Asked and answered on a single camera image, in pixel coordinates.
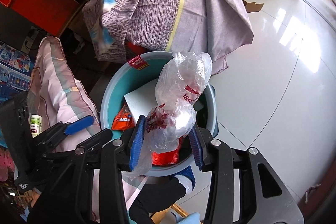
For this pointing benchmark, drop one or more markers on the light blue fuzzy slipper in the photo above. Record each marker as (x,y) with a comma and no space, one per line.
(189,218)

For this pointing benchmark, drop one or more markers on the red bucket label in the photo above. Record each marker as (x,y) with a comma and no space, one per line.
(137,61)

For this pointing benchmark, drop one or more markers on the plaid tablecloth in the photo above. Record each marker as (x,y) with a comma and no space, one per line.
(57,98)

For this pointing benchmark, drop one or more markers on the red yellow snack wrapper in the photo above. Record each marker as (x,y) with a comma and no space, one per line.
(165,158)

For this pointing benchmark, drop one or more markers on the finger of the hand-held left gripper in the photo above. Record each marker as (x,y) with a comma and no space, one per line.
(78,124)
(97,138)

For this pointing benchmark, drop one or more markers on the purple striped cloth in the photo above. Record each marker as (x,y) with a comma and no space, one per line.
(170,3)

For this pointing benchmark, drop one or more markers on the white green medicine box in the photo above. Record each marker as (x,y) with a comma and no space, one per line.
(141,100)

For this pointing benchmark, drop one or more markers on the clear plastic bag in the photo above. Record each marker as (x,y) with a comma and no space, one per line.
(181,92)

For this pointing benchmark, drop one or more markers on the teal plastic bucket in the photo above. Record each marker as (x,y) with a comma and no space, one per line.
(118,87)

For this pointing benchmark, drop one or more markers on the person's leg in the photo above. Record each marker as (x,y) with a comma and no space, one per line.
(157,195)

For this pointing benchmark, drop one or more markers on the cardboard piece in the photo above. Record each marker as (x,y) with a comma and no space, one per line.
(253,6)

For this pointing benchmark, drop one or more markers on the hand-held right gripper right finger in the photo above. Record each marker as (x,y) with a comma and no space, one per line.
(195,146)

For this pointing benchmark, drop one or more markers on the orange drink powder packet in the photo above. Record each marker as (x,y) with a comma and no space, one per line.
(122,119)

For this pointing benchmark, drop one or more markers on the blue toy box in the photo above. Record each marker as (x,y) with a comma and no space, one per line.
(15,66)

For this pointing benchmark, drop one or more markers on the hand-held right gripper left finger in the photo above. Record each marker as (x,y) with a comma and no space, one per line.
(137,142)

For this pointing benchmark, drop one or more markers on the blue white fuzzy sock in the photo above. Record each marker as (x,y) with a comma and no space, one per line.
(186,178)

